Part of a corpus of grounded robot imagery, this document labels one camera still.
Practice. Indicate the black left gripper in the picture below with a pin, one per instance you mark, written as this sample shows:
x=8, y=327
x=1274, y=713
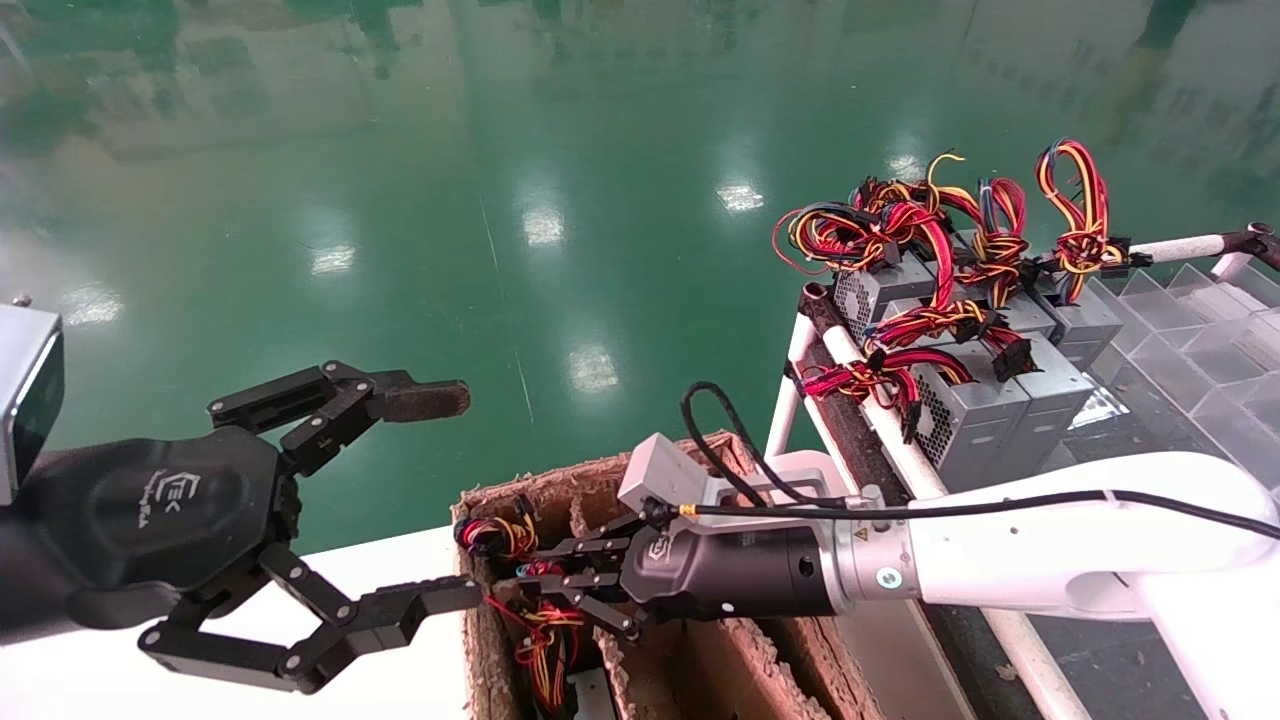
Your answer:
x=150, y=520

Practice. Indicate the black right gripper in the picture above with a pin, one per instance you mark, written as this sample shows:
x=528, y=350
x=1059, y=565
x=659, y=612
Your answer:
x=740, y=570

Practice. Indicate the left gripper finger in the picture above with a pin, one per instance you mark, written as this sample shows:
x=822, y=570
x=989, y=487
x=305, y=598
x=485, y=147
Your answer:
x=420, y=400

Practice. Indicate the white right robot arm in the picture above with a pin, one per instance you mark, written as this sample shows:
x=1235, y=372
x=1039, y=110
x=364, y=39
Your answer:
x=1000, y=570

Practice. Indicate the brown cardboard divider box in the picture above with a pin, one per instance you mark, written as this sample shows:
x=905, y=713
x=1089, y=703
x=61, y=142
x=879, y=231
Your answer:
x=720, y=670

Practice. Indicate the white rack leg pipe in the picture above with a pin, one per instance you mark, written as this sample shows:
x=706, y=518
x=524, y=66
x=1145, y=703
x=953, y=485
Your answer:
x=785, y=410

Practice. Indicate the clear acrylic divider tray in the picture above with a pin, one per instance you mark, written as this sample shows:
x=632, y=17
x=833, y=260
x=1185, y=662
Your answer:
x=1180, y=340

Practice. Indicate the rack pipe with black joint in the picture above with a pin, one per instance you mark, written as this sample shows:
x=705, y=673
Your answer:
x=1262, y=243

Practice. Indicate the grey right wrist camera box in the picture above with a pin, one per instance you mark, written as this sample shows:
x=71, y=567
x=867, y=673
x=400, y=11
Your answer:
x=660, y=470

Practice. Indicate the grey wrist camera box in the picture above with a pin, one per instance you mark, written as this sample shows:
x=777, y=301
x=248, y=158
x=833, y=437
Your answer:
x=25, y=400
x=660, y=470

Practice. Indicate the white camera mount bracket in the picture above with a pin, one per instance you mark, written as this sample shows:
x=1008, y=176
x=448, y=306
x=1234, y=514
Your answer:
x=800, y=465

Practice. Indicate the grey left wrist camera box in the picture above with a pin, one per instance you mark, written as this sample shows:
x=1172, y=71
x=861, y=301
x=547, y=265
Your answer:
x=25, y=400

